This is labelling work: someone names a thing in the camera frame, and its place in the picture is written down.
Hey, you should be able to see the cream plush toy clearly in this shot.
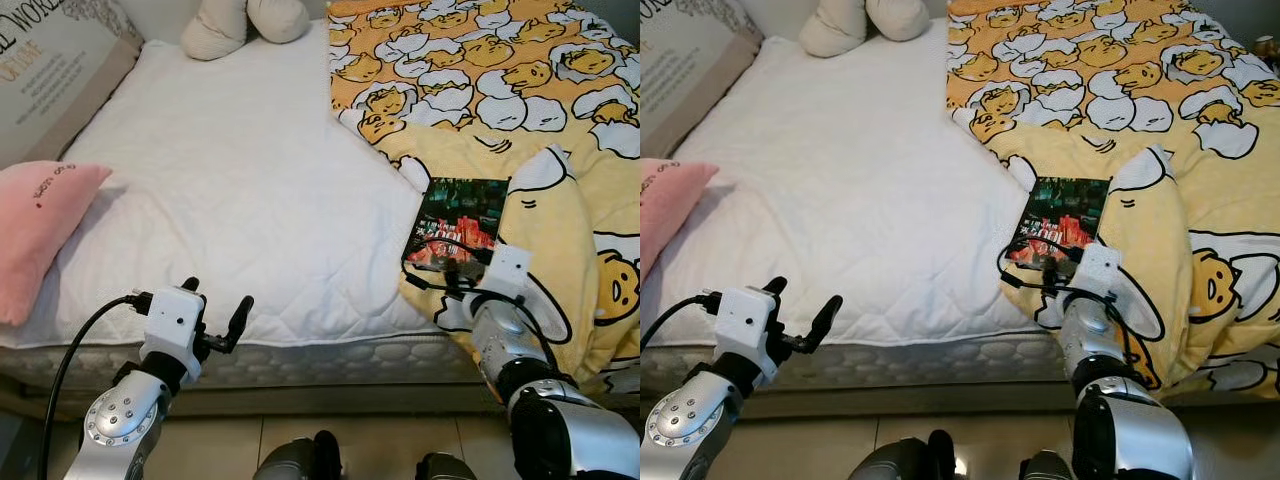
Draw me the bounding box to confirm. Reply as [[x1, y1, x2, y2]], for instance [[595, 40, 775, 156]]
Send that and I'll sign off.
[[180, 0, 311, 61], [798, 0, 931, 59]]

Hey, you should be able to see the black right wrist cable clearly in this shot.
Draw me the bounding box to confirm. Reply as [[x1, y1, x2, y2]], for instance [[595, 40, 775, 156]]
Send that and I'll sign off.
[[400, 235, 561, 371], [997, 235, 1166, 391]]

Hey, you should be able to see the grey robot left leg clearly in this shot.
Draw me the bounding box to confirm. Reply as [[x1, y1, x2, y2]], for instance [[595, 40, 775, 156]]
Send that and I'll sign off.
[[848, 430, 956, 480], [255, 430, 343, 480]]

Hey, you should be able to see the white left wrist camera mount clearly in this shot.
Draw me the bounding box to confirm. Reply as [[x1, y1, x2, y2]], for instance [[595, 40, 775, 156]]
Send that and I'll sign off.
[[718, 287, 791, 363], [140, 287, 209, 363]]

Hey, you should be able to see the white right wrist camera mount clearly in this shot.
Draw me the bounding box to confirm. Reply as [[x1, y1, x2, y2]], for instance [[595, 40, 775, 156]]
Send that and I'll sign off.
[[478, 245, 533, 306], [1070, 243, 1124, 301]]

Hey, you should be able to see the yellow egg print blanket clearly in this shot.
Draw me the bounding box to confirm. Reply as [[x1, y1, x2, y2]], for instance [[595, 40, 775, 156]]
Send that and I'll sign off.
[[945, 0, 1280, 401], [328, 0, 641, 396]]

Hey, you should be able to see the grey robot right leg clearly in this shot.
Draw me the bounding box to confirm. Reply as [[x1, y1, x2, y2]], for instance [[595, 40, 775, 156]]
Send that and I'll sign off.
[[1018, 450, 1076, 480], [415, 452, 479, 480]]

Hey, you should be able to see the white quilted mattress pad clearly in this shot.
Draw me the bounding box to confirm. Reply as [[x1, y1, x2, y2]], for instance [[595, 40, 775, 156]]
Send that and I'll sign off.
[[640, 38, 1051, 349], [0, 38, 451, 351]]

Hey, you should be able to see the grey robot leg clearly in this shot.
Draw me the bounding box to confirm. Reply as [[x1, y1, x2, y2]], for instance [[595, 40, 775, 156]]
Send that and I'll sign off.
[[1018, 450, 1076, 480], [848, 430, 956, 480], [415, 452, 479, 480], [255, 430, 343, 480]]

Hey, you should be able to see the grey quilted mattress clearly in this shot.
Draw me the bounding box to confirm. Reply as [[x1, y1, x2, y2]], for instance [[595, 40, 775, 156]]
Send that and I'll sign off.
[[640, 335, 1076, 389], [0, 335, 481, 391]]

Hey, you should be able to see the beige bed base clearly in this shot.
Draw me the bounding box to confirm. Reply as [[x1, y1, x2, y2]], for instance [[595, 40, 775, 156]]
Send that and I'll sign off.
[[640, 380, 1280, 419], [0, 380, 511, 419]]

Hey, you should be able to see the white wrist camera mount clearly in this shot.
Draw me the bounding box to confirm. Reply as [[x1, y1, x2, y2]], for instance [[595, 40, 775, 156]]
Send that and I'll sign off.
[[1070, 243, 1124, 301], [478, 245, 533, 306], [718, 287, 791, 363], [140, 287, 209, 363]]

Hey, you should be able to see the large printed bed pillow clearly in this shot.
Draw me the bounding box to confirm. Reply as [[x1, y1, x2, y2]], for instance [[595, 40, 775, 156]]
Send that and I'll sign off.
[[0, 0, 143, 169], [640, 0, 763, 161]]

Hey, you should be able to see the dark green red book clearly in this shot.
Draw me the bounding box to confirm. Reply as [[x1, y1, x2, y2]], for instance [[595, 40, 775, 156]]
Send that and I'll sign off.
[[1005, 177, 1111, 273], [403, 177, 511, 276]]

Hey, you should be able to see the pink pillow with flower print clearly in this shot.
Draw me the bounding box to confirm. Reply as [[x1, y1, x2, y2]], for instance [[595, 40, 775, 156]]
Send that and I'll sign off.
[[640, 158, 719, 286], [0, 160, 113, 327]]

